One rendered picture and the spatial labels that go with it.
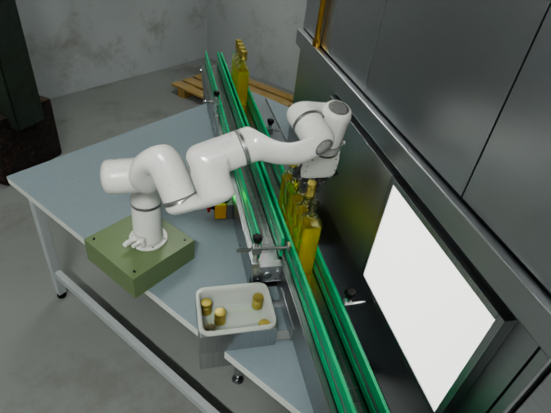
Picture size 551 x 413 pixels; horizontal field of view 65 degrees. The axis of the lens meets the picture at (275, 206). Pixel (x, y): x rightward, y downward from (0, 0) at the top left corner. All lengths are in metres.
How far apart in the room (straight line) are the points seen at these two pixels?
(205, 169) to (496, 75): 0.58
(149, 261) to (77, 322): 1.04
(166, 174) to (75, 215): 0.83
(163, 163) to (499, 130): 0.69
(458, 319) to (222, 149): 0.59
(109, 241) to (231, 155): 0.70
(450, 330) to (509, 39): 0.54
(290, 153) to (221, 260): 0.70
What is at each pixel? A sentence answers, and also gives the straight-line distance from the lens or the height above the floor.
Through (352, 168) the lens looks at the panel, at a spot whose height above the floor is 1.21.
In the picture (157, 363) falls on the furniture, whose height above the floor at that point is 0.20.
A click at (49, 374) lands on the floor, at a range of 2.28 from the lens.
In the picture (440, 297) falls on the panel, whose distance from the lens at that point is 0.95.
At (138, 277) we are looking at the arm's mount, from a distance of 1.41.
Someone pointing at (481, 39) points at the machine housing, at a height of 1.66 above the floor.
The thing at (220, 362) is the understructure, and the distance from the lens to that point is 1.37.
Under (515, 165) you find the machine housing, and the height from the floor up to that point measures 1.52.
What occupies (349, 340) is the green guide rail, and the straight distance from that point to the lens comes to 1.18.
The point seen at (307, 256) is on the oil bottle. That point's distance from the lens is 1.32.
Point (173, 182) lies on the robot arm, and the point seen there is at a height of 1.27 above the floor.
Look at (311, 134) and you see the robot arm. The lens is 0.98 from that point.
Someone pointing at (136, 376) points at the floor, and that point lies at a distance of 2.18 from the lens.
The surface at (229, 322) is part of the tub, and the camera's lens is 1.36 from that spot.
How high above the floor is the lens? 1.85
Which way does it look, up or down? 37 degrees down
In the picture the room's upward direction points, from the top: 8 degrees clockwise
